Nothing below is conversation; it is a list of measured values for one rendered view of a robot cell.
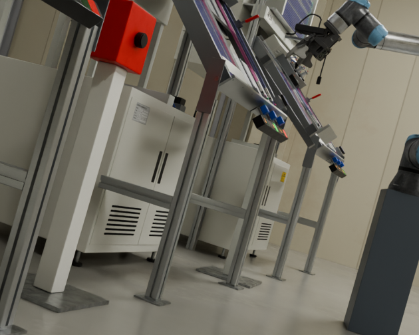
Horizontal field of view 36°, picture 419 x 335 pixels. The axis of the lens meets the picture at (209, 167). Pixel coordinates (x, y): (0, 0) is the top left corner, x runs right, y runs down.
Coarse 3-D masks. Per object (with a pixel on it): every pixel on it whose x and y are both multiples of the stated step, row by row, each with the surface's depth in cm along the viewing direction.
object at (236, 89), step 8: (232, 80) 199; (240, 80) 202; (224, 88) 203; (232, 88) 205; (240, 88) 208; (248, 88) 211; (232, 96) 212; (240, 96) 215; (248, 96) 218; (256, 96) 222; (240, 104) 222; (248, 104) 226; (256, 104) 229; (272, 104) 239; (256, 112) 237; (280, 112) 250; (272, 120) 255
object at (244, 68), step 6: (240, 60) 235; (240, 66) 230; (246, 66) 243; (246, 72) 234; (246, 78) 229; (252, 78) 241; (258, 78) 255; (252, 84) 233; (258, 90) 240; (264, 90) 254; (264, 96) 242
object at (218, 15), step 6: (210, 0) 242; (210, 6) 237; (216, 6) 250; (222, 6) 265; (216, 12) 241; (216, 18) 241; (222, 18) 249; (228, 18) 263; (222, 24) 247; (222, 30) 263; (228, 30) 254; (234, 30) 261
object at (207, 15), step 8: (200, 0) 217; (200, 8) 209; (208, 8) 223; (208, 16) 215; (208, 24) 208; (216, 24) 222; (216, 32) 214; (216, 40) 206; (224, 40) 220; (224, 48) 212; (224, 56) 204; (232, 56) 218; (232, 64) 210; (232, 72) 203; (240, 72) 217
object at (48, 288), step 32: (128, 0) 161; (128, 32) 162; (128, 64) 166; (96, 96) 165; (96, 128) 164; (96, 160) 167; (64, 192) 166; (64, 224) 164; (64, 256) 165; (32, 288) 163; (64, 288) 169
